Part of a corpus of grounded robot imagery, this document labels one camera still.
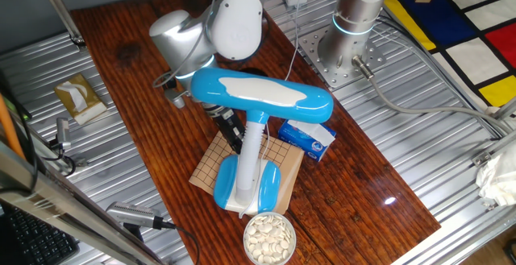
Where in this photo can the aluminium frame post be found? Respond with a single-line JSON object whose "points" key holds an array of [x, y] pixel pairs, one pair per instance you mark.
{"points": [[56, 7]]}

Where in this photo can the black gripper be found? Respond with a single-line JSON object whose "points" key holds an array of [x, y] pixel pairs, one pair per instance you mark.
{"points": [[223, 116]]}

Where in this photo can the yellow tissue pack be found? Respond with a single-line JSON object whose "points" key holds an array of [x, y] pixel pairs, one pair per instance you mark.
{"points": [[66, 96]]}

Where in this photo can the white bowl of white stones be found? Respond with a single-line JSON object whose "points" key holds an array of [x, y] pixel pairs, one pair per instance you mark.
{"points": [[268, 238]]}

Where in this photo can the white crumpled cloth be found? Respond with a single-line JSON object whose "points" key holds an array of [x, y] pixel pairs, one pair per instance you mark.
{"points": [[498, 180]]}

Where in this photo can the black keyboard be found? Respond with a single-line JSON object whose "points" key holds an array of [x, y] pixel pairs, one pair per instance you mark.
{"points": [[36, 241]]}

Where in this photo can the orange rod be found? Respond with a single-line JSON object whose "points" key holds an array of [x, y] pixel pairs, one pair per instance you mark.
{"points": [[8, 128]]}

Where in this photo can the grey camera on mount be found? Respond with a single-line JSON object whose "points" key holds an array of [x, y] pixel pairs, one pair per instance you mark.
{"points": [[63, 132]]}

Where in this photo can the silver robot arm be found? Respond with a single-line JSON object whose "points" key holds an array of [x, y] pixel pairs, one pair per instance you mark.
{"points": [[234, 27]]}

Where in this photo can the colourful squares mat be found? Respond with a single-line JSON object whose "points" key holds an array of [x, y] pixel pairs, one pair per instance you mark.
{"points": [[443, 15]]}

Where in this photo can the beige grid go board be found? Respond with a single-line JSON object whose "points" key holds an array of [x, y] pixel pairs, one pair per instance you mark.
{"points": [[205, 172]]}

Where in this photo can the blue and white desk lamp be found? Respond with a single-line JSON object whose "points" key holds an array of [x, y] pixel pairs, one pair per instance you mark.
{"points": [[262, 92]]}

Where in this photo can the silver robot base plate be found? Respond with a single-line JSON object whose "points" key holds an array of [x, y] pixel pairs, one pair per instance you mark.
{"points": [[314, 51]]}

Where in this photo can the silver ribbed camera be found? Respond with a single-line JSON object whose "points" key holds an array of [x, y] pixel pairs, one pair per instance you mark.
{"points": [[133, 214]]}

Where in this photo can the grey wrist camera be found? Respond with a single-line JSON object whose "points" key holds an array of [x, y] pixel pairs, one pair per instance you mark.
{"points": [[176, 99]]}

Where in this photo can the aluminium frame bar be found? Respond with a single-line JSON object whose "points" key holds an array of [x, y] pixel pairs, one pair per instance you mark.
{"points": [[40, 184]]}

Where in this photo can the blue tissue box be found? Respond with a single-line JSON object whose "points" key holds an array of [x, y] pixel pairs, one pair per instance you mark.
{"points": [[298, 142]]}

